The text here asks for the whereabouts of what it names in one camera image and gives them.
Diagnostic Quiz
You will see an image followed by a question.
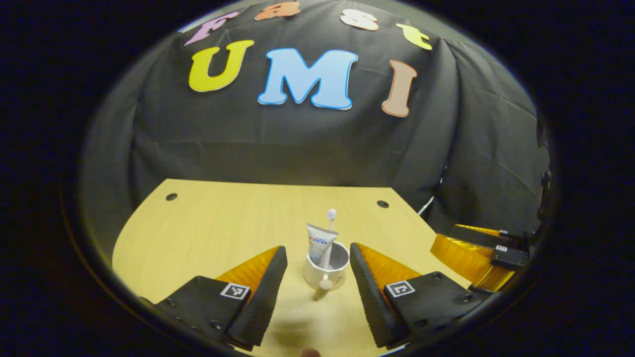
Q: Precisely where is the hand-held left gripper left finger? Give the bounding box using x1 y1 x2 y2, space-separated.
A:
139 245 289 352

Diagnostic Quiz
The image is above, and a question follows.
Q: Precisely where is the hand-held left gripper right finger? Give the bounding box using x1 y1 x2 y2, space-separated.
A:
349 242 490 350

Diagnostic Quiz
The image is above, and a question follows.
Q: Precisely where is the white cup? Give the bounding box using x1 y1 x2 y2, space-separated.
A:
303 241 351 302

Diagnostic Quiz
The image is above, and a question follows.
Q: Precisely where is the white toothpaste tube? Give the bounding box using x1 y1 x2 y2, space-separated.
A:
306 223 340 264

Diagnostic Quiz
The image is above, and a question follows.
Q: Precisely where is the white toothbrush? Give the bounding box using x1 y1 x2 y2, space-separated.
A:
319 208 338 271

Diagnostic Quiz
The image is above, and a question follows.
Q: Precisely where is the light wooden desktop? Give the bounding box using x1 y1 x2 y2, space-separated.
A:
112 178 473 357

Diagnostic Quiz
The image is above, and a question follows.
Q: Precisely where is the black backdrop cloth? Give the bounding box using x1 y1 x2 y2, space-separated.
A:
81 0 552 239

